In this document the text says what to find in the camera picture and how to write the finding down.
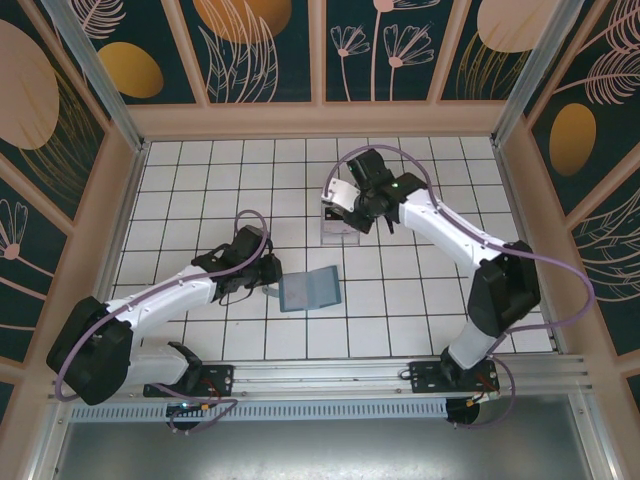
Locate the blue card holder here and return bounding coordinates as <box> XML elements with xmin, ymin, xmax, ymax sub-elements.
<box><xmin>262</xmin><ymin>265</ymin><xmax>345</xmax><ymax>314</ymax></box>

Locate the clear acrylic tray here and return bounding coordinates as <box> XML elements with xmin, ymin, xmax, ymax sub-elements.
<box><xmin>319</xmin><ymin>199</ymin><xmax>362</xmax><ymax>246</ymax></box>

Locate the grey metal sheet panel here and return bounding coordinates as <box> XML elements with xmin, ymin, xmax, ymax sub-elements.
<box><xmin>49</xmin><ymin>394</ymin><xmax>616</xmax><ymax>480</ymax></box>

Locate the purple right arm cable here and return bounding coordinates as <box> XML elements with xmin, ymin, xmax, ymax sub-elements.
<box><xmin>323</xmin><ymin>144</ymin><xmax>595</xmax><ymax>431</ymax></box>

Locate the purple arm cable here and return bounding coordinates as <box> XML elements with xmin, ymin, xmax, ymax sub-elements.
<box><xmin>53</xmin><ymin>209</ymin><xmax>274</xmax><ymax>435</ymax></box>
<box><xmin>323</xmin><ymin>144</ymin><xmax>595</xmax><ymax>431</ymax></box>

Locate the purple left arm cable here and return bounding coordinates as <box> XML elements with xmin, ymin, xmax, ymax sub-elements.
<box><xmin>53</xmin><ymin>209</ymin><xmax>274</xmax><ymax>435</ymax></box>

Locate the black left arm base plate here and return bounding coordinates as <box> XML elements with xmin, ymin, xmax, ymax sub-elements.
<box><xmin>143</xmin><ymin>364</ymin><xmax>236</xmax><ymax>400</ymax></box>

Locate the aluminium mounting rail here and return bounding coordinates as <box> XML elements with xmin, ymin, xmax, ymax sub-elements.
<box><xmin>49</xmin><ymin>353</ymin><xmax>599</xmax><ymax>399</ymax></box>

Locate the grey slotted cable duct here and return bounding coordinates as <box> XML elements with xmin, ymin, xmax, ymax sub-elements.
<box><xmin>69</xmin><ymin>398</ymin><xmax>450</xmax><ymax>422</ymax></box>

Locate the aluminium table side rail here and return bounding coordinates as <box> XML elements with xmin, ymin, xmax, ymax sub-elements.
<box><xmin>492</xmin><ymin>139</ymin><xmax>569</xmax><ymax>354</ymax></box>
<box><xmin>92</xmin><ymin>142</ymin><xmax>149</xmax><ymax>361</ymax></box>

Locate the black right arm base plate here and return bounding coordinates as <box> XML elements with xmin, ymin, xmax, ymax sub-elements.
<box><xmin>408</xmin><ymin>360</ymin><xmax>500</xmax><ymax>395</ymax></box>

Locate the aluminium corner post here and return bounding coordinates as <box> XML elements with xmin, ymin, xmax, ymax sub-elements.
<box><xmin>39</xmin><ymin>0</ymin><xmax>147</xmax><ymax>153</ymax></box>
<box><xmin>491</xmin><ymin>0</ymin><xmax>574</xmax><ymax>147</ymax></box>

